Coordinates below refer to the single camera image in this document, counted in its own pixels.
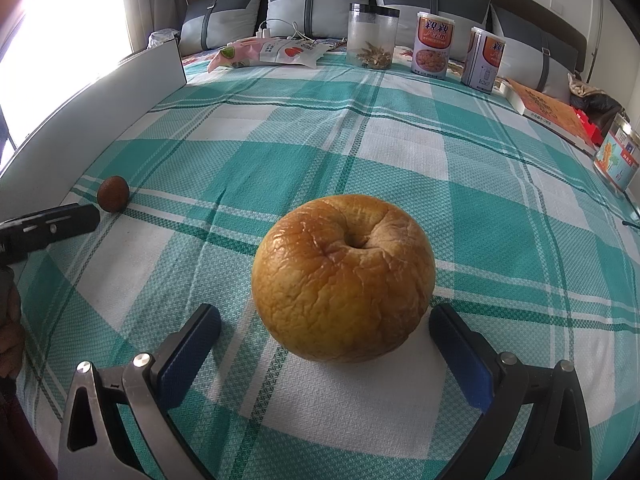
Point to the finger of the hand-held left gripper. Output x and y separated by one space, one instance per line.
50 225

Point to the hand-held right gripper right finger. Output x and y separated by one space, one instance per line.
460 355

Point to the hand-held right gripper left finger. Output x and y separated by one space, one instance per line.
192 355

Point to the small green-brown fruit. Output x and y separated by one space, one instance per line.
113 193

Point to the white cardboard box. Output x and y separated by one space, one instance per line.
100 105

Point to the wrinkled yellow pear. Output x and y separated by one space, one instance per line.
345 280

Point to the person's left hand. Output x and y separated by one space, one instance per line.
10 310

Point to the window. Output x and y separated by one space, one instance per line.
60 35

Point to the clear plastic bag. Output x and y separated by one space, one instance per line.
162 39

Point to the teal plaid bed sheet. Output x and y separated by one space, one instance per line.
400 135

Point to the clear jar with orange label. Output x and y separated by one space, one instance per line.
617 157

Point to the red flat box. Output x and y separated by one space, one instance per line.
589 128

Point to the orange book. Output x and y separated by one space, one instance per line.
547 107

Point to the grey two-tone pillow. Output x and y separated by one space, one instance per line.
220 20
430 0
535 50
315 5

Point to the white charger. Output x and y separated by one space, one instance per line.
263 34

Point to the dark brown handbag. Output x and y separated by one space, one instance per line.
597 102

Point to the red-white can right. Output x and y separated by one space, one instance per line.
482 60

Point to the white snack packet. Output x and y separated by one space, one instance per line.
292 53

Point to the red label can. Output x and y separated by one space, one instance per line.
434 45

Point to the clear jar with black lid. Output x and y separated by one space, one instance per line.
374 35

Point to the white door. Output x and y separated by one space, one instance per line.
615 35

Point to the white wall switch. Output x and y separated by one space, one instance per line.
557 6

